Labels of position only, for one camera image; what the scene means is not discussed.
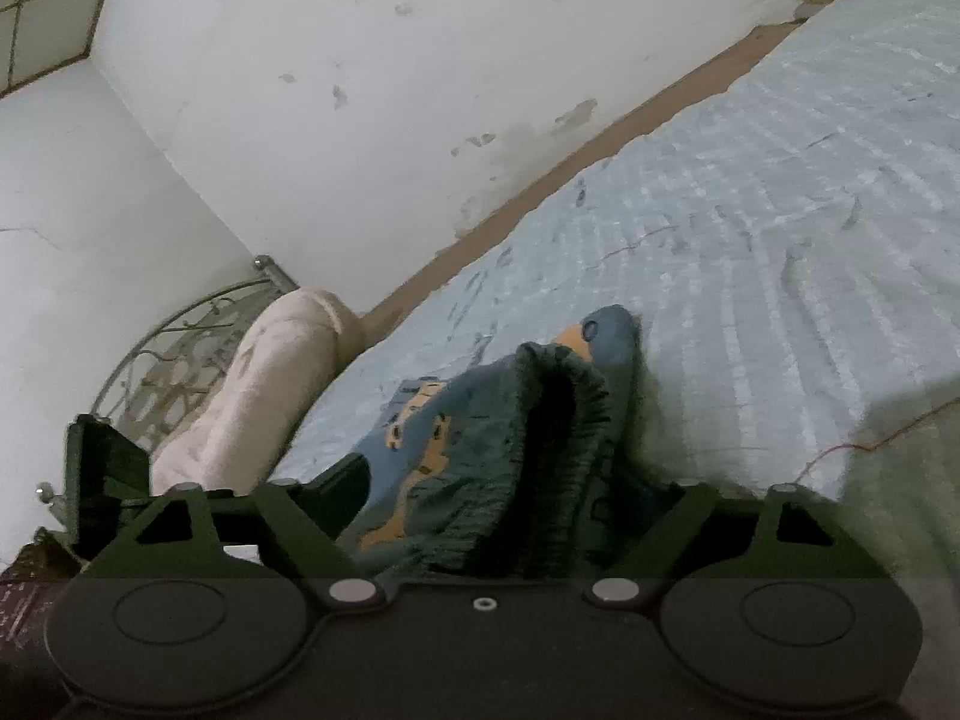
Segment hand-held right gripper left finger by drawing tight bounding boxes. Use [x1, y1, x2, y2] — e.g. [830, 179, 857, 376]
[86, 480, 377, 606]

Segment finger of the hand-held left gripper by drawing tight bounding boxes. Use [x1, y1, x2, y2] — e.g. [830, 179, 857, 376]
[300, 454, 374, 538]

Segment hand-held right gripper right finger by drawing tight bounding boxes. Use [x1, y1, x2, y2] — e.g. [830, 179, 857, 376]
[591, 480, 893, 606]

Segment blue pants with orange print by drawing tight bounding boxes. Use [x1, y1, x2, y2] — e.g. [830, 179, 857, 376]
[349, 305, 676, 582]

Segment ornate metal bed footboard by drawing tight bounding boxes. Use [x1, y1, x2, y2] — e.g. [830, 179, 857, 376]
[34, 255, 301, 530]

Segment cream pillow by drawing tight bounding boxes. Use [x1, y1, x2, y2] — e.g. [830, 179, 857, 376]
[150, 289, 366, 497]

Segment dark patterned cloth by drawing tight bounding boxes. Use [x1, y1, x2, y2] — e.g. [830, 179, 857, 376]
[0, 529, 87, 642]

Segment light blue bed sheet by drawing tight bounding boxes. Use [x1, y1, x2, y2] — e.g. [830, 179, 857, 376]
[266, 0, 960, 586]

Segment brown wooden bed frame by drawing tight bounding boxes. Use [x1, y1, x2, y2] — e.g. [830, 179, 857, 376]
[366, 19, 805, 352]

